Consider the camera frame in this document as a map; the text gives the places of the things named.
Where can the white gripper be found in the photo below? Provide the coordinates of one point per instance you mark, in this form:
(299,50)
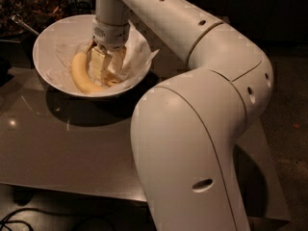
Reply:
(111,36)

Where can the yellow banana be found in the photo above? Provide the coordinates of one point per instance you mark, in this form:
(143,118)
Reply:
(109,78)
(80,77)

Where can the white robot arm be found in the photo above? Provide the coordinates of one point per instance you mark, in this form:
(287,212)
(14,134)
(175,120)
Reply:
(184,130)

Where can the white ceramic bowl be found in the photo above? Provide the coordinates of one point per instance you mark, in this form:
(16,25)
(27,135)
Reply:
(45,55)

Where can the glass bowl of snacks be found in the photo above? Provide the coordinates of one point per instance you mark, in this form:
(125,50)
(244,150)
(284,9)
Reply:
(30,11)

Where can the white paper liner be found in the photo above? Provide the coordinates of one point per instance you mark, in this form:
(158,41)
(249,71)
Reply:
(136,50)

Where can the dark wire basket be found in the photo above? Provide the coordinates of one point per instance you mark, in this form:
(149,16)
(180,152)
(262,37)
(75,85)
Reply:
(79,8)

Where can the metal spoon handle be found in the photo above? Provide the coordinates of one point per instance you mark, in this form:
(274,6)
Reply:
(17,19)

